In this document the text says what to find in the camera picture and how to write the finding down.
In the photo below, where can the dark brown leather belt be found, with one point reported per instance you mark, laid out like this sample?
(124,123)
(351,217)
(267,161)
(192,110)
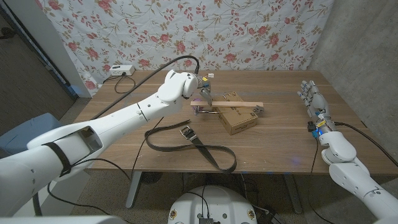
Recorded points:
(203,151)

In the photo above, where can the floral backdrop cloth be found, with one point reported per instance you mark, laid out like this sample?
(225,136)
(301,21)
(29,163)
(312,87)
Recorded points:
(140,31)

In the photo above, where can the white power strip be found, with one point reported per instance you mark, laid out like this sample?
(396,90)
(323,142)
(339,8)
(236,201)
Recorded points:
(121,70)

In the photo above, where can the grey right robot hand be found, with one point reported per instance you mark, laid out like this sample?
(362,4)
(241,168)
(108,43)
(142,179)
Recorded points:
(317,105)

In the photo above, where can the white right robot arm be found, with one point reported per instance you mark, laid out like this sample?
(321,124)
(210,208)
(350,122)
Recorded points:
(351,174)

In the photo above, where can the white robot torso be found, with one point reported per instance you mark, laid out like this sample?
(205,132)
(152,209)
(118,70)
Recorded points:
(224,202)

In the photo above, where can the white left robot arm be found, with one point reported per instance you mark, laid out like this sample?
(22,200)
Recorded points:
(109,130)

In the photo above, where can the wooden slat clip hanger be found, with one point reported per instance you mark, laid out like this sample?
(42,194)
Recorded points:
(236,104)

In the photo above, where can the brown cardboard package box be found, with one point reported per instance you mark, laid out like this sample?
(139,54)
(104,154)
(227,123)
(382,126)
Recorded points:
(239,123)

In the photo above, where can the grey metal table leg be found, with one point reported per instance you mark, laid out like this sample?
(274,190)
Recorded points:
(293,196)
(134,193)

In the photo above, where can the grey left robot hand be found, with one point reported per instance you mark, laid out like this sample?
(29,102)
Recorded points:
(206,95)

